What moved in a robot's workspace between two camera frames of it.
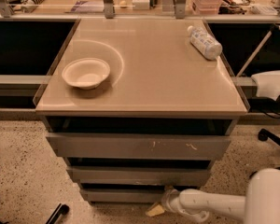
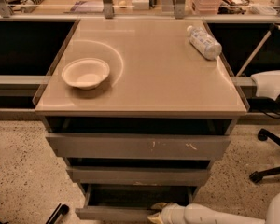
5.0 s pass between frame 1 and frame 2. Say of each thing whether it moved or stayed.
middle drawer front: stayed
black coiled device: stayed
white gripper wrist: moved
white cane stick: stayed
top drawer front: stayed
